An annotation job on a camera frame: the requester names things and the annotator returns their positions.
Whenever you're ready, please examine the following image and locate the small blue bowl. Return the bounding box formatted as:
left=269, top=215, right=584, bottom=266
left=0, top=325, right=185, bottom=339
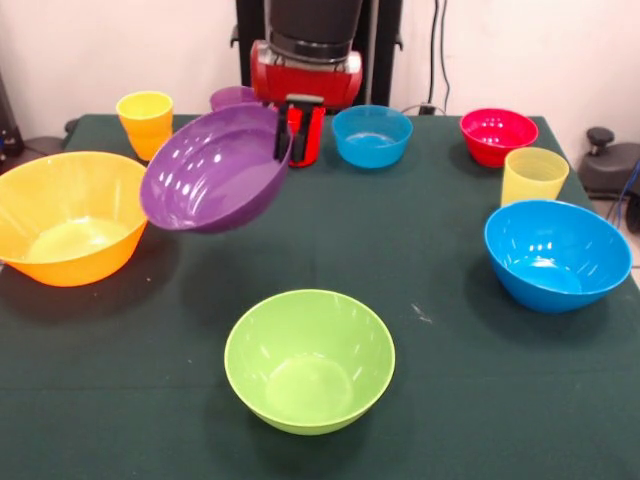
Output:
left=331, top=104, right=414, bottom=169

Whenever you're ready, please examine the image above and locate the dark green tablecloth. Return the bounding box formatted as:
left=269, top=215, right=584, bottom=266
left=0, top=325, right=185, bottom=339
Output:
left=0, top=113, right=640, bottom=480

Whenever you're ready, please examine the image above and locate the red cup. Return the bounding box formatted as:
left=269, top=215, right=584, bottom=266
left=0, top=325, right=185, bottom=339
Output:
left=285, top=105, right=322, bottom=169

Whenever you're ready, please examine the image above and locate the small red bowl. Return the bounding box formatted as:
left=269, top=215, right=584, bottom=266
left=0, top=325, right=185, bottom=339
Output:
left=459, top=107, right=540, bottom=169

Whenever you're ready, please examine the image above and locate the large blue bowl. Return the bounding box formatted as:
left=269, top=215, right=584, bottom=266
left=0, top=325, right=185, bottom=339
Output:
left=483, top=199, right=634, bottom=315

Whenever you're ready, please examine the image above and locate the orange yellow cup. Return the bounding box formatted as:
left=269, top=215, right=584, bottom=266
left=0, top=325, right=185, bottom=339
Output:
left=115, top=90, right=175, bottom=162

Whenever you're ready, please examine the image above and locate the green bowl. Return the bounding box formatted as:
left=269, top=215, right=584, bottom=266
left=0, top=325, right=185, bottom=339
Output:
left=223, top=288, right=397, bottom=437

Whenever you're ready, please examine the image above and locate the blue cable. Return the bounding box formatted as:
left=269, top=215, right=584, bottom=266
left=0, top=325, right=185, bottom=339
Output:
left=615, top=162, right=640, bottom=229

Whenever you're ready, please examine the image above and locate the purple bowl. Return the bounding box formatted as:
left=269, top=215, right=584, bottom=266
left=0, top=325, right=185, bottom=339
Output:
left=138, top=103, right=294, bottom=235

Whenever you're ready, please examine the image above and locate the purple cup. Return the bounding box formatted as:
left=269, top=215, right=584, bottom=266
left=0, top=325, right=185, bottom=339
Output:
left=209, top=85, right=262, bottom=113

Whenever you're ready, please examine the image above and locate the large orange bowl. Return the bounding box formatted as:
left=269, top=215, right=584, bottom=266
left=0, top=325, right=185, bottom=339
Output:
left=0, top=151, right=150, bottom=288

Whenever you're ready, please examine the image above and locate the pale yellow translucent cup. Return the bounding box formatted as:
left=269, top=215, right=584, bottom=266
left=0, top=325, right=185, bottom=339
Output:
left=500, top=146, right=571, bottom=209

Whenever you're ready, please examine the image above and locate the black floor device with knob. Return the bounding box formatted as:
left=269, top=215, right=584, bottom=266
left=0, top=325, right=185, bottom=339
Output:
left=579, top=126, right=640, bottom=201

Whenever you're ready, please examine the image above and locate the black wall cable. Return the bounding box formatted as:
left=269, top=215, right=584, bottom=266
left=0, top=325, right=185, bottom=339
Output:
left=428, top=0, right=452, bottom=114

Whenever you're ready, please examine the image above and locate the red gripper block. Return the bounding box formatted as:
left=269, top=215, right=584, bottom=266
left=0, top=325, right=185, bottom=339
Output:
left=249, top=39, right=365, bottom=165

